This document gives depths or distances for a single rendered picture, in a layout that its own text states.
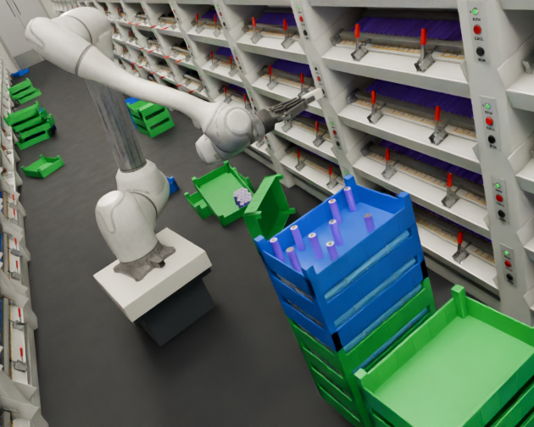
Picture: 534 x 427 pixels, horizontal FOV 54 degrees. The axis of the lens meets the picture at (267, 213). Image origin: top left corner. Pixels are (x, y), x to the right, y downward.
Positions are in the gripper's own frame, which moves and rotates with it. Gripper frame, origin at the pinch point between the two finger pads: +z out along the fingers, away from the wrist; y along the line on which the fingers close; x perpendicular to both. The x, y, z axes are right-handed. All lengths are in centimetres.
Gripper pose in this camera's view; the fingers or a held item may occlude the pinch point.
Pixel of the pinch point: (312, 97)
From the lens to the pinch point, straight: 173.9
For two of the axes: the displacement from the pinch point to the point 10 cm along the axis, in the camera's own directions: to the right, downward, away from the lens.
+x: -3.2, -8.1, -4.9
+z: 8.5, -4.8, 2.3
